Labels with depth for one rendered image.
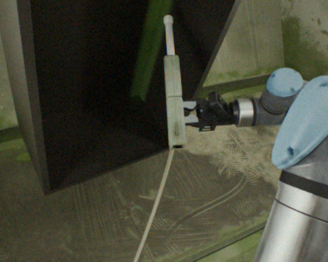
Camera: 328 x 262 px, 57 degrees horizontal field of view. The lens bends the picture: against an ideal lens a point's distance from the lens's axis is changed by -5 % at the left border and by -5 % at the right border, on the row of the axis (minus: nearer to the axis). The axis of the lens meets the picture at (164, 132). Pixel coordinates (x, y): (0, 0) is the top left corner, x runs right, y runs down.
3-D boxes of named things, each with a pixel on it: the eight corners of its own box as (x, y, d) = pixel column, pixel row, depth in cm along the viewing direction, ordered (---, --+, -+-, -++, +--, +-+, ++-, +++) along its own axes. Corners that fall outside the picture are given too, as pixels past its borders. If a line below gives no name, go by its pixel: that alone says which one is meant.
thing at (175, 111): (183, 168, 106) (187, 141, 85) (168, 168, 106) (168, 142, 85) (174, 52, 126) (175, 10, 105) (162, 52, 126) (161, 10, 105)
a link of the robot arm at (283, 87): (313, 72, 84) (297, 97, 95) (273, 60, 86) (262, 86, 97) (310, 98, 80) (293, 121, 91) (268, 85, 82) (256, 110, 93)
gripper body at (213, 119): (196, 132, 102) (233, 130, 102) (199, 121, 94) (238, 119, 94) (193, 111, 104) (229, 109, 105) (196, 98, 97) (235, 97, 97)
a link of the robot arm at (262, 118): (287, 89, 97) (277, 105, 106) (250, 90, 96) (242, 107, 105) (295, 115, 92) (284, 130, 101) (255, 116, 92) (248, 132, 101)
